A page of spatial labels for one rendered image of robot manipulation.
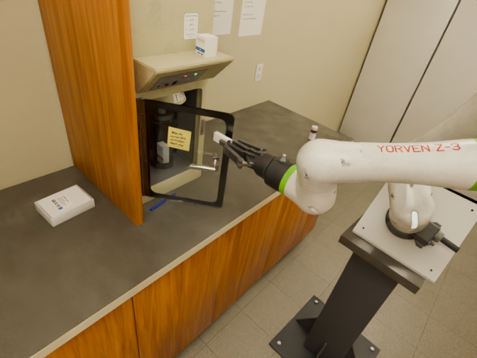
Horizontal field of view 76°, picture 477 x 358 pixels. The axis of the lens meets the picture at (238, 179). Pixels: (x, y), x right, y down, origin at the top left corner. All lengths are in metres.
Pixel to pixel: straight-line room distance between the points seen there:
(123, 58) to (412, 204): 0.95
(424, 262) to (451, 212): 0.22
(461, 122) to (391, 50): 2.86
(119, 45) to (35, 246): 0.71
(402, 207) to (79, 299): 1.03
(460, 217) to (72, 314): 1.33
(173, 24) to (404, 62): 3.00
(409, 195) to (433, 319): 1.59
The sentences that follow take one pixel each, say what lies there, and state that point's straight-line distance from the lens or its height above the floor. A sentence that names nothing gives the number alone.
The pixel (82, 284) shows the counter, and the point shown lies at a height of 0.94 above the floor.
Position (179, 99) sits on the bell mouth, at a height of 1.33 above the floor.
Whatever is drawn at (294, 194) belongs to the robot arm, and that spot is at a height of 1.31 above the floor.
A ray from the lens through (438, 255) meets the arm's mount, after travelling 1.37.
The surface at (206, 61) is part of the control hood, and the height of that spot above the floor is 1.51.
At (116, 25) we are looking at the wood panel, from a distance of 0.88.
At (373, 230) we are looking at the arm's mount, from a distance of 1.36.
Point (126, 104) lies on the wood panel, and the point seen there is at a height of 1.42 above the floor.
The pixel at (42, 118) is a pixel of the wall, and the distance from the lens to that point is 1.45.
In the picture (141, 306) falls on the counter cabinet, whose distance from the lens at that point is 1.22.
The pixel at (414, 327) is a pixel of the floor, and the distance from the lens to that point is 2.51.
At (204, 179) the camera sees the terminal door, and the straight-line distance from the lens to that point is 1.13.
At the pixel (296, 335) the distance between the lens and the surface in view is 2.09.
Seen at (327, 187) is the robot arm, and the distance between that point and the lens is 0.74.
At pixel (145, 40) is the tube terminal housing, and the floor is 1.55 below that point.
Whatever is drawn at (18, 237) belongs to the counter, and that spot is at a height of 0.94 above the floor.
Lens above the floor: 1.80
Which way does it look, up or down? 36 degrees down
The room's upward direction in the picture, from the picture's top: 10 degrees clockwise
